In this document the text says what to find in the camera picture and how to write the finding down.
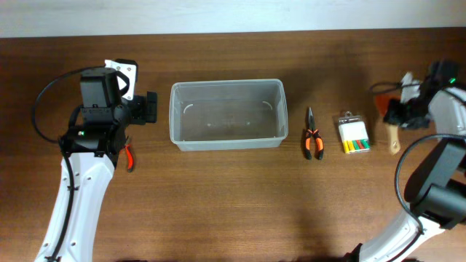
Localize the orange scraper wooden handle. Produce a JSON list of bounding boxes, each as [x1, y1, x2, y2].
[[374, 94, 400, 155]]

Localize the clear box coloured tubes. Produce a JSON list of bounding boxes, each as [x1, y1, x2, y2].
[[338, 111, 371, 154]]

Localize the orange black long-nose pliers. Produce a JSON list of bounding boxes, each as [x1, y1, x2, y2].
[[304, 107, 324, 160]]

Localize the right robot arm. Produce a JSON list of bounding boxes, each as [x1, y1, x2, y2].
[[343, 60, 465, 261]]

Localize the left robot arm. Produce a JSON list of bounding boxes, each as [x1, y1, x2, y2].
[[36, 60, 157, 261]]

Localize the clear plastic container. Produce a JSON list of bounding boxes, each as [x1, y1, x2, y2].
[[169, 79, 288, 151]]

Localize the small red-handled pliers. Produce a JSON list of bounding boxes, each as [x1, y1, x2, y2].
[[124, 136, 135, 172]]

